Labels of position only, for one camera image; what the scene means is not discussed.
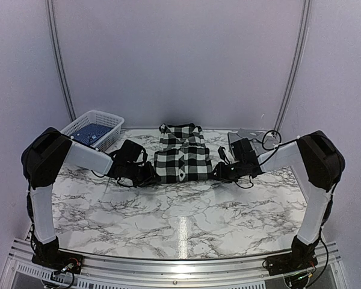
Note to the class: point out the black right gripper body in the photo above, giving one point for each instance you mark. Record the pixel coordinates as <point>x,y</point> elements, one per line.
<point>231,175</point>

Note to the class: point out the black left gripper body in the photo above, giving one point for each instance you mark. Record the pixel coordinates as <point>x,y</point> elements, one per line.
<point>140,177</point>

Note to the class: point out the black white plaid shirt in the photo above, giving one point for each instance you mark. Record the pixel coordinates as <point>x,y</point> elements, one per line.
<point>182,155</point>

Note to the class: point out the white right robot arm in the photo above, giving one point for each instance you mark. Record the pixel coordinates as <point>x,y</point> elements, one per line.
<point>324,165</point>

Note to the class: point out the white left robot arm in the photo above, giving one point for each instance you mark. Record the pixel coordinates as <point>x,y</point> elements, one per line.
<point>42,161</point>

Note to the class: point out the folded grey shirt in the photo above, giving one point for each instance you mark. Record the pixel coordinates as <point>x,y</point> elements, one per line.
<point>261,140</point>

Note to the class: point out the white plastic basket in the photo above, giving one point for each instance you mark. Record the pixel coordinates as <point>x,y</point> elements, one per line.
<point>99,118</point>

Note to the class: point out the blue shirt in basket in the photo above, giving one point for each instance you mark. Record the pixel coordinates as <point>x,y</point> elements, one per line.
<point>90,134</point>

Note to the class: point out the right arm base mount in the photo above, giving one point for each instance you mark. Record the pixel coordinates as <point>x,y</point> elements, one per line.
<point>284,263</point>

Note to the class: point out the aluminium front frame rail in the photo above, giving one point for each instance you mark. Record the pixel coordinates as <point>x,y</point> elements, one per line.
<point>101,271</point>

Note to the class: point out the right aluminium corner post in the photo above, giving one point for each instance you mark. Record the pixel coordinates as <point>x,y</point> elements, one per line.
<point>296,61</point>

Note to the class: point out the aluminium corner post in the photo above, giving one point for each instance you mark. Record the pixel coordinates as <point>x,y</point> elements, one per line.
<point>296,61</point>
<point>58,57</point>

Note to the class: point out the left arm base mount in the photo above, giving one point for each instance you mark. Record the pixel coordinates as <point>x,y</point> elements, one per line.
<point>60,261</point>

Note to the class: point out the left aluminium corner post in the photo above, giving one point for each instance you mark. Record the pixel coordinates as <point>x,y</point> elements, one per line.
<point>58,57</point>

